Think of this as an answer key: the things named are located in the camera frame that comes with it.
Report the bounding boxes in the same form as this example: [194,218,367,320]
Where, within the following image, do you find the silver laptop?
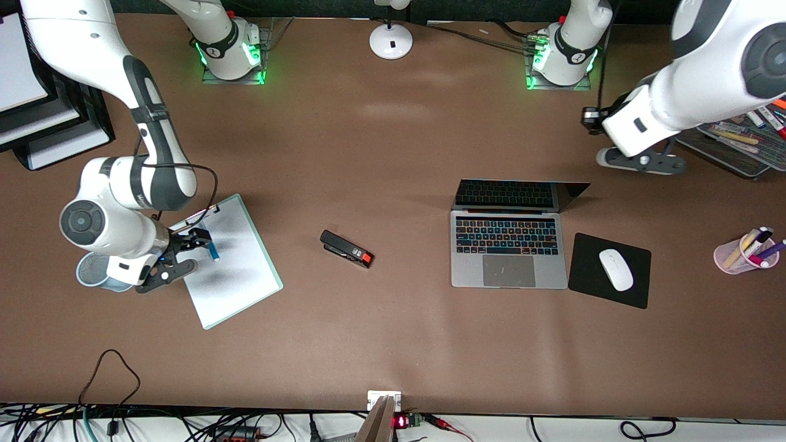
[450,179,591,290]

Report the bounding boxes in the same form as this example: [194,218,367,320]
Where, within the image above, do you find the white marker with red cap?
[758,106,786,139]

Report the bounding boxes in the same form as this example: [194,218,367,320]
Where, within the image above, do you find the black and white marker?
[740,227,774,258]

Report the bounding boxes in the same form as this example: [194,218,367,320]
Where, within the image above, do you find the white clipboard with metal clip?
[161,193,284,331]

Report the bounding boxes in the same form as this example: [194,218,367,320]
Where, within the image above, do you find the blue mesh pen cup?
[76,252,133,293]

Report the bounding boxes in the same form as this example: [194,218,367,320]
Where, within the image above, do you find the grey mesh desk organizer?
[674,95,786,180]

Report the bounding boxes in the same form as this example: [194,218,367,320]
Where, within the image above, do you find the silver pen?
[703,120,762,137]

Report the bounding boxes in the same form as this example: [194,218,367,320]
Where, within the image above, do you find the yellow crayon stick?
[707,128,761,146]

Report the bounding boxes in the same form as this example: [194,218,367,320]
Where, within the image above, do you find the white computer mouse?
[599,248,634,292]

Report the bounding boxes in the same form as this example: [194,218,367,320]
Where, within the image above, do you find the yellow pencil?
[723,232,757,269]

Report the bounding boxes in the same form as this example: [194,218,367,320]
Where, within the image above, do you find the black mouse pad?
[568,232,652,310]

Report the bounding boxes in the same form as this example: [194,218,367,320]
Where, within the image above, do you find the pink mesh pen cup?
[714,230,780,275]

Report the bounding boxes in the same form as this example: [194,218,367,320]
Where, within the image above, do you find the black stapler with red tip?
[319,230,375,269]

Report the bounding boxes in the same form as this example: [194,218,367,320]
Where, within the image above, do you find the white paper sheet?
[0,12,51,114]
[28,120,111,170]

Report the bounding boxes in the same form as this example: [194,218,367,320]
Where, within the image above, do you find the black stacked document trays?
[0,9,116,171]

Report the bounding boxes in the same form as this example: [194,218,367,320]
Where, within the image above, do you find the white socket box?
[367,390,402,412]

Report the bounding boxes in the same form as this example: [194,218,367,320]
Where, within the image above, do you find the white round lamp base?
[369,0,414,61]

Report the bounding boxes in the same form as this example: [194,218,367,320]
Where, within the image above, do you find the black looped cable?
[79,349,142,438]

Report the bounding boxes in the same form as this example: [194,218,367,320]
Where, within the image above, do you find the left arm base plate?
[523,31,612,92]

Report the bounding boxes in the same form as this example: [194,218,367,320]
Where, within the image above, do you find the black cable along table edge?
[424,20,532,51]

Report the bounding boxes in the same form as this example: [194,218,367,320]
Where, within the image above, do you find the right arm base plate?
[201,17,294,85]

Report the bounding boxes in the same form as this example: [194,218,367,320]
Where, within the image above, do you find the wooden post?
[355,396,397,442]

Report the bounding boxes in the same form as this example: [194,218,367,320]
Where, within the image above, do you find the black coiled cable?
[619,417,677,441]

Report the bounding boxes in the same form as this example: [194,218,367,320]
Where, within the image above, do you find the red wire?
[424,414,475,442]

